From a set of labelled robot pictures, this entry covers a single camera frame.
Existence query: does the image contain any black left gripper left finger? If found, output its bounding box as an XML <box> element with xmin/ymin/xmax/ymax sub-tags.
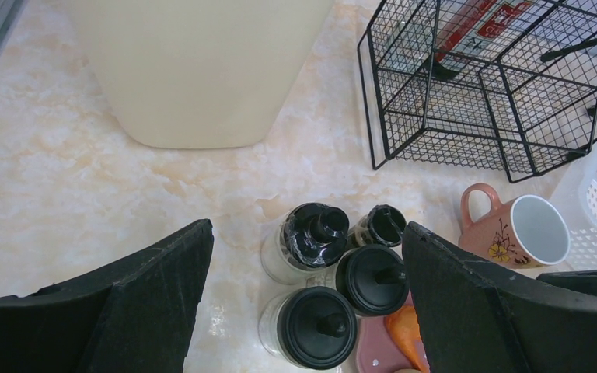
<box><xmin>0</xmin><ymin>219</ymin><xmax>215</xmax><ymax>372</ymax></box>

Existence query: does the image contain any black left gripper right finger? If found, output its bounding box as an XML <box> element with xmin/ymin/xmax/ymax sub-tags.
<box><xmin>402</xmin><ymin>222</ymin><xmax>597</xmax><ymax>372</ymax></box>

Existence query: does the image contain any glass jar black lid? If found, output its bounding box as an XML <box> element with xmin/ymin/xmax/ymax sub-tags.
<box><xmin>257</xmin><ymin>286</ymin><xmax>358</xmax><ymax>371</ymax></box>
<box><xmin>305</xmin><ymin>243</ymin><xmax>410</xmax><ymax>318</ymax></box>

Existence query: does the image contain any glass jar black lid front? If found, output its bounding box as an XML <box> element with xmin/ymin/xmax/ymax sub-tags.
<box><xmin>257</xmin><ymin>286</ymin><xmax>358</xmax><ymax>371</ymax></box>

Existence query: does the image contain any sauce bottle red label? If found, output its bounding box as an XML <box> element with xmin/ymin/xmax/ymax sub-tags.
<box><xmin>421</xmin><ymin>1</ymin><xmax>549</xmax><ymax>81</ymax></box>

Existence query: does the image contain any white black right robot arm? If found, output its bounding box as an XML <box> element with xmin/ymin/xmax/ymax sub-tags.
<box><xmin>536</xmin><ymin>270</ymin><xmax>597</xmax><ymax>296</ymax></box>

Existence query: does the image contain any orange carrot piece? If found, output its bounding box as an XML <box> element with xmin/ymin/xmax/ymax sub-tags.
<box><xmin>384</xmin><ymin>305</ymin><xmax>430</xmax><ymax>372</ymax></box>

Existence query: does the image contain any beige steamed bun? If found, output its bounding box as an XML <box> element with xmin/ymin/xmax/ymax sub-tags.
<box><xmin>393</xmin><ymin>368</ymin><xmax>421</xmax><ymax>373</ymax></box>

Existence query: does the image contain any pink floral mug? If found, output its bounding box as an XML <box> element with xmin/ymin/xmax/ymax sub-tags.
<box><xmin>458</xmin><ymin>183</ymin><xmax>571</xmax><ymax>269</ymax></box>

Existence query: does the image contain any small black pepper grinder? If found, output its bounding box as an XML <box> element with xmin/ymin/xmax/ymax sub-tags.
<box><xmin>346</xmin><ymin>204</ymin><xmax>407</xmax><ymax>251</ymax></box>

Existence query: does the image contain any beige plastic waste bin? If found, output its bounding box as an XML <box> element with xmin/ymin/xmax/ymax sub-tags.
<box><xmin>68</xmin><ymin>1</ymin><xmax>333</xmax><ymax>149</ymax></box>

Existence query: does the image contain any black wire rack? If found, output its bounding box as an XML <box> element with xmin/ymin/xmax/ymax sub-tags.
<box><xmin>357</xmin><ymin>1</ymin><xmax>597</xmax><ymax>183</ymax></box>

